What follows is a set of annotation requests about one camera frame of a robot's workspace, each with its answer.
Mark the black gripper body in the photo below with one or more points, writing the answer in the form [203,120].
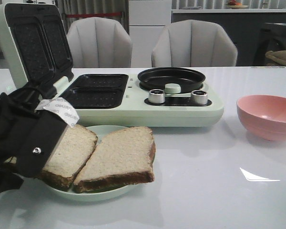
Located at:
[17,119]

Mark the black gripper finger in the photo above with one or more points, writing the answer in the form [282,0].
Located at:
[39,144]

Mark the bread slice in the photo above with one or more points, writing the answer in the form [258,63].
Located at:
[70,156]
[123,157]

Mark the green breakfast maker lid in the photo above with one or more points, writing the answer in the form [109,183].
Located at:
[35,46]

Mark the pink bowl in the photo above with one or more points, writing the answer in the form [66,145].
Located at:
[263,116]

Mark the green breakfast maker base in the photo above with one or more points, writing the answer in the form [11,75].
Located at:
[102,98]

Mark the white label tape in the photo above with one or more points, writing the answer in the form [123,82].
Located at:
[61,108]

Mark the left grey upholstered chair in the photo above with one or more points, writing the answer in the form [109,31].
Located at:
[99,43]

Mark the grey upholstered chair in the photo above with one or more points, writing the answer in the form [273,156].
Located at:
[193,43]
[99,43]

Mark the left silver control knob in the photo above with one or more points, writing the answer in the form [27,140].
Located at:
[156,96]

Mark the silver control knob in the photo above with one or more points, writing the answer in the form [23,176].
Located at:
[199,97]
[156,96]

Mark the red barrier belt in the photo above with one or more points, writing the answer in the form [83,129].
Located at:
[113,14]

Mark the white cabinet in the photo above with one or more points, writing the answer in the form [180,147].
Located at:
[146,21]

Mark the black round frying pan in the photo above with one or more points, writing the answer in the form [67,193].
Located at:
[157,78]

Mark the right silver control knob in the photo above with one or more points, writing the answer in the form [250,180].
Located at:
[199,97]

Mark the right grey upholstered chair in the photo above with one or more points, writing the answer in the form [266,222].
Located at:
[193,43]

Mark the fruit plate on counter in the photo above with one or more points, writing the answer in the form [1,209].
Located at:
[233,4]

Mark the dark grey counter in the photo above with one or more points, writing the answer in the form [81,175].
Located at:
[242,25]

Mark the tan cushion at right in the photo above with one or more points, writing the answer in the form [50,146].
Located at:
[277,58]

